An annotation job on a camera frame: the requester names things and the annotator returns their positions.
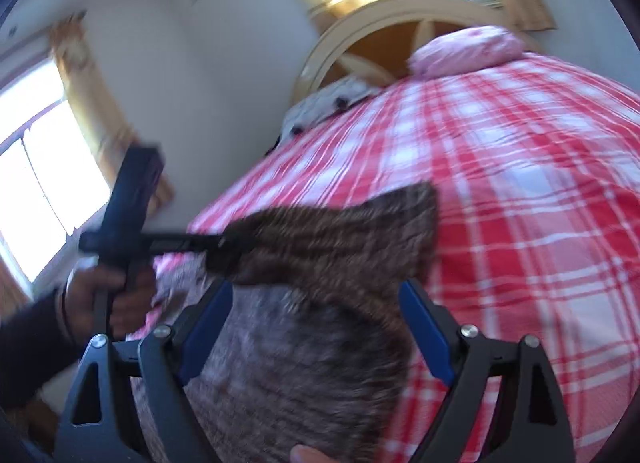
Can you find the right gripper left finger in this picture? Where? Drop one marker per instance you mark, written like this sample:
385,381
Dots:
100,422

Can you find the brown knitted sweater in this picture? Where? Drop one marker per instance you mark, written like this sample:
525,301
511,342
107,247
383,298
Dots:
315,351

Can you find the dark left sleeve forearm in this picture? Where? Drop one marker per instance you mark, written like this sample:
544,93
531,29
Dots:
33,349

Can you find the person's left hand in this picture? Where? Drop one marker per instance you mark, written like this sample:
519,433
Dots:
133,299

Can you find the person's right hand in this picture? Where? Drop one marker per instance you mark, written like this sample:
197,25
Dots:
304,454

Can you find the metal bangle on wrist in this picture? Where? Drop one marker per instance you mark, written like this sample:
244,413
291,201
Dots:
61,311

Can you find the side window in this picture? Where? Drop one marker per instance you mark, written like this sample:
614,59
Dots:
51,186

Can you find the yellow side curtain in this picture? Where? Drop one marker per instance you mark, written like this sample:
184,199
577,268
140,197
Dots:
98,115

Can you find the red white plaid bedspread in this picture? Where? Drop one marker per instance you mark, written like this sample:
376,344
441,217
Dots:
536,164

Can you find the grey patterned pillow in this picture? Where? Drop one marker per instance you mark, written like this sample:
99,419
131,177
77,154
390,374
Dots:
324,103

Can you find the cream wooden headboard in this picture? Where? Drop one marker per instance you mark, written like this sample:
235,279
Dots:
376,41

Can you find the pink pillow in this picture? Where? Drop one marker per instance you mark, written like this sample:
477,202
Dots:
466,51

